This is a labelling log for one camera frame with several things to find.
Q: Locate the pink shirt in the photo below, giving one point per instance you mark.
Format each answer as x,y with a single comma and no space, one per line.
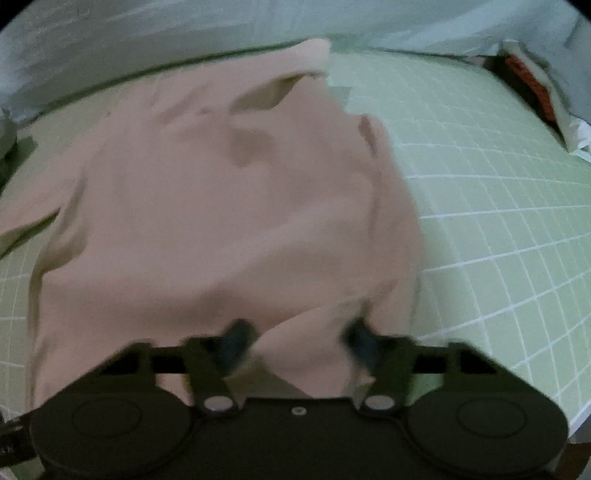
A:
207,207

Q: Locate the white folded garment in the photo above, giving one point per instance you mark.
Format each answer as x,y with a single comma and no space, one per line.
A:
570,134

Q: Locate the pale green quilt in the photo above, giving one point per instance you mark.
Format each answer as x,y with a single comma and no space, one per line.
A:
184,27

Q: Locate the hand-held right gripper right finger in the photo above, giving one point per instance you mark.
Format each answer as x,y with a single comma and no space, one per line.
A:
362,344

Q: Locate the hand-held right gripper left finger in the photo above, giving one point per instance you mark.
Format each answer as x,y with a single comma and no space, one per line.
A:
236,342

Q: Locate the orange striped cloth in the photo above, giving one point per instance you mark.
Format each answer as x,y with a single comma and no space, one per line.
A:
531,83

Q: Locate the green checked bed sheet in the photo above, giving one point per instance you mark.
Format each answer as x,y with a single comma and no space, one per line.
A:
485,230

